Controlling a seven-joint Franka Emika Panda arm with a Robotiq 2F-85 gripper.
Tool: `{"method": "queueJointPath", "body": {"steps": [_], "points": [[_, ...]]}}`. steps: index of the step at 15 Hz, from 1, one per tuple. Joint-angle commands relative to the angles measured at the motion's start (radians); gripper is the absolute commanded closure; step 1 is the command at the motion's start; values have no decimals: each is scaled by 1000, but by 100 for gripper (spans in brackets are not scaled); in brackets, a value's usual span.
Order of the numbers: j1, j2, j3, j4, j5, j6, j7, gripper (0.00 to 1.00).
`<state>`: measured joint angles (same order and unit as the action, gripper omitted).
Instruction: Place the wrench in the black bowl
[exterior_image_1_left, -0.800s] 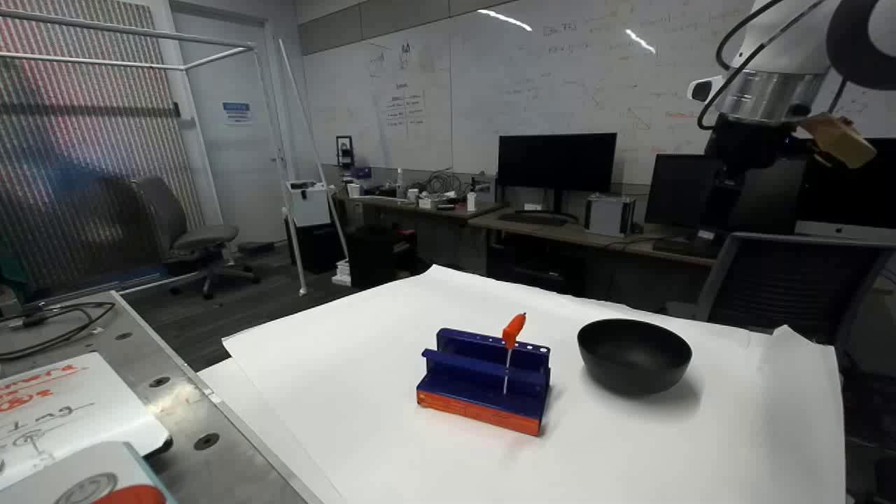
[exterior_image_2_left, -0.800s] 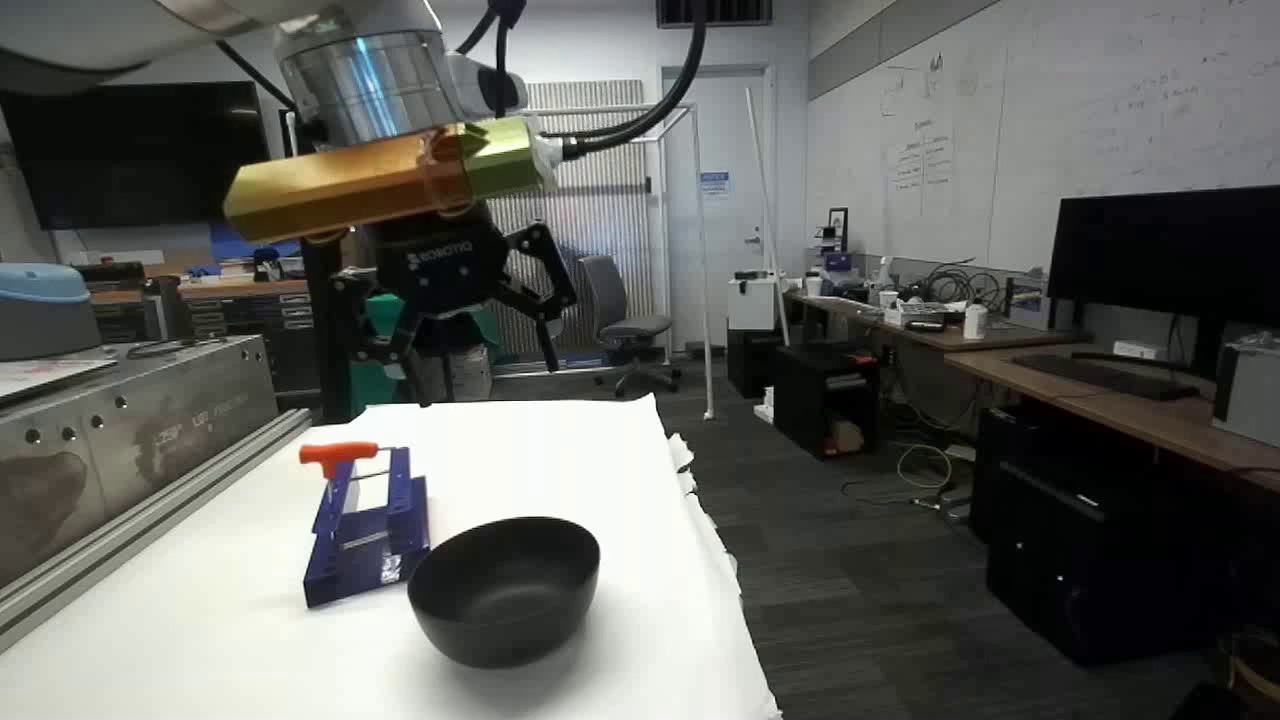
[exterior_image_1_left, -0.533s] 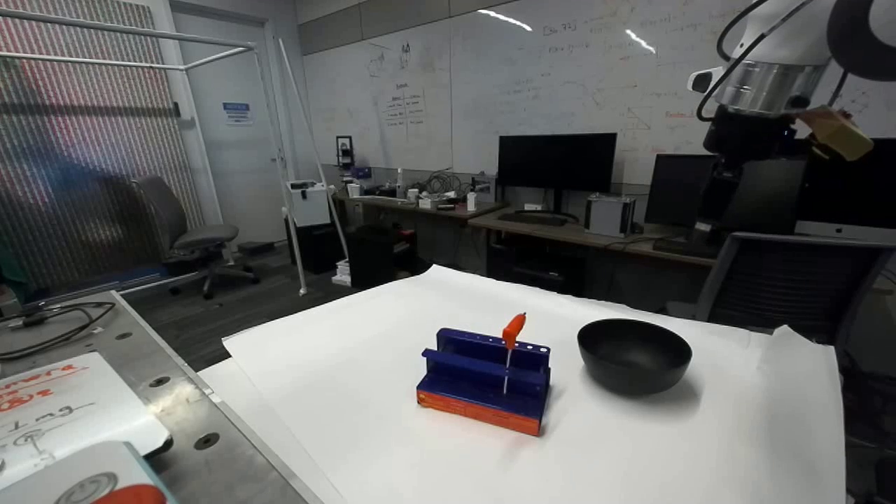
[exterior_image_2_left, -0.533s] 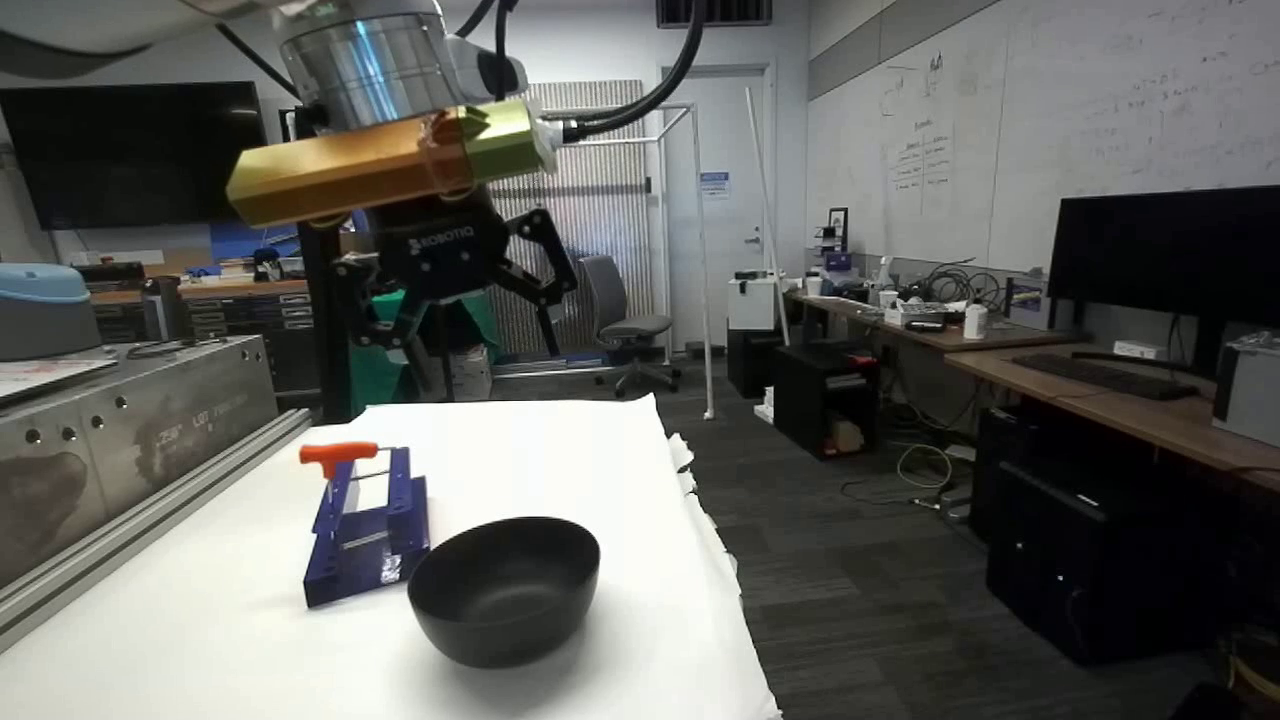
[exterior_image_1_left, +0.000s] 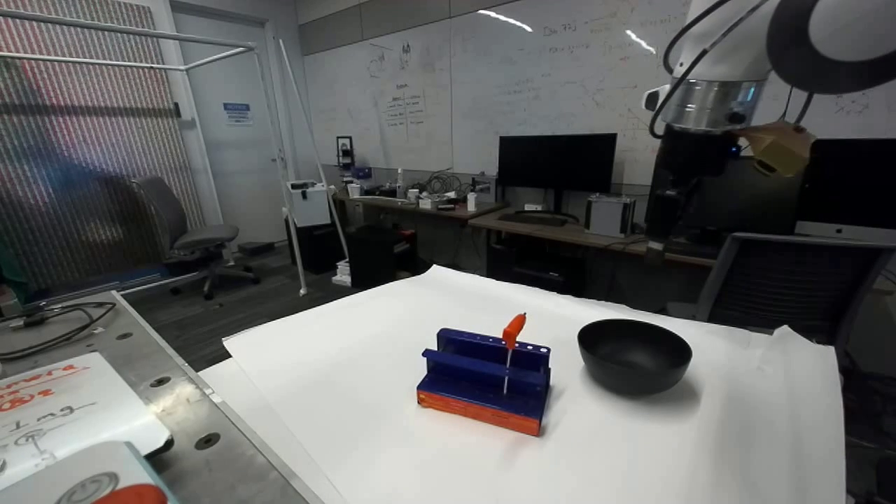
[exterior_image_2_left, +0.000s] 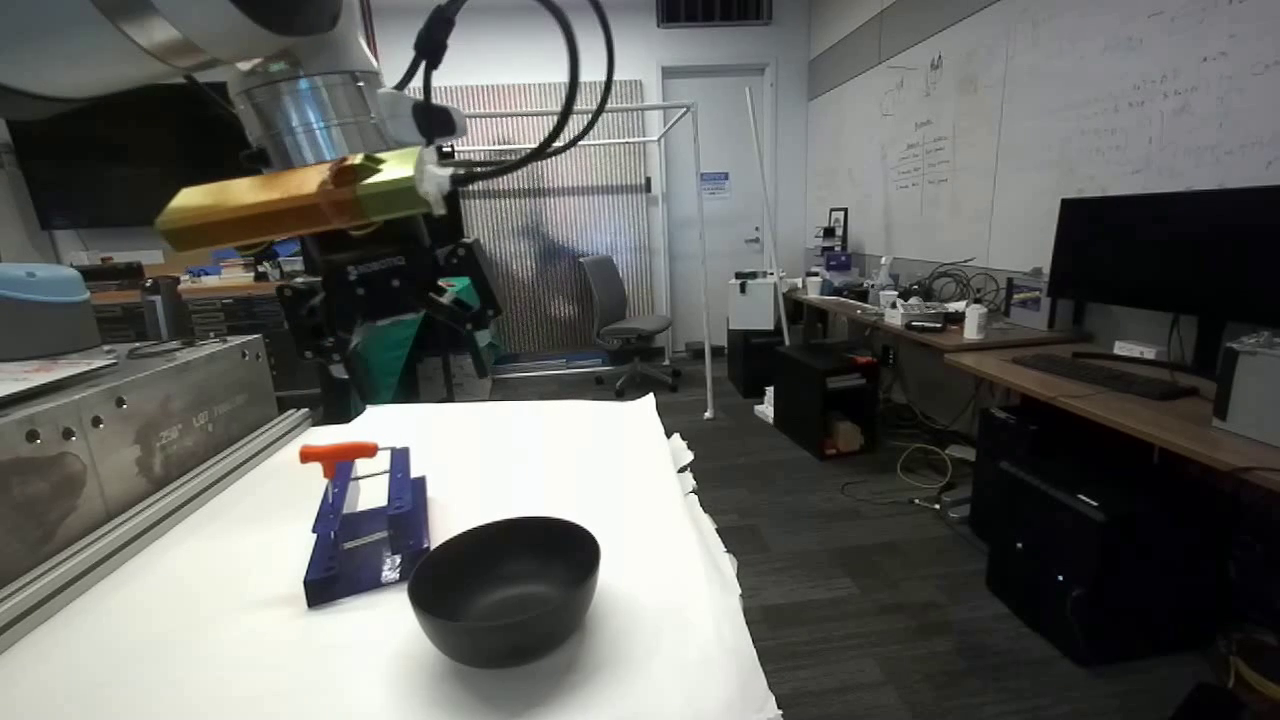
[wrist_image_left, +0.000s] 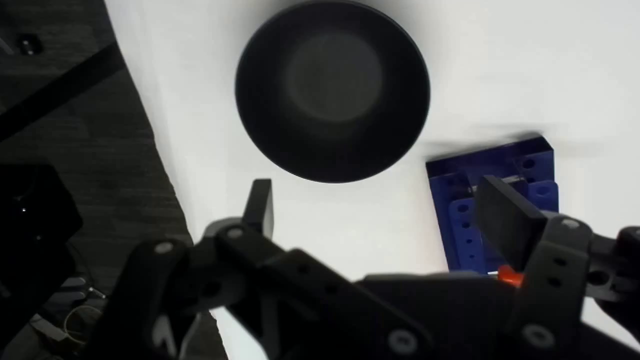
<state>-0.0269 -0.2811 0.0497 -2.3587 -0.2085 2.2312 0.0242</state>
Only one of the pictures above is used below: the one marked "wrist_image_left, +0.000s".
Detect blue tool holder orange base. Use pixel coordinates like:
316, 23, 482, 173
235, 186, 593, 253
425, 134, 558, 275

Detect black round bowl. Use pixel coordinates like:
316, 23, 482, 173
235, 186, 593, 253
234, 0, 431, 183

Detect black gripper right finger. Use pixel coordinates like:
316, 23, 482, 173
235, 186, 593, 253
474, 173, 640, 360

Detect black equipment block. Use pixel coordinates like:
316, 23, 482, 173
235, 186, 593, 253
0, 161, 86, 335

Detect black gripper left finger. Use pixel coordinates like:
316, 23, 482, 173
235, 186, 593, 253
86, 178, 436, 360

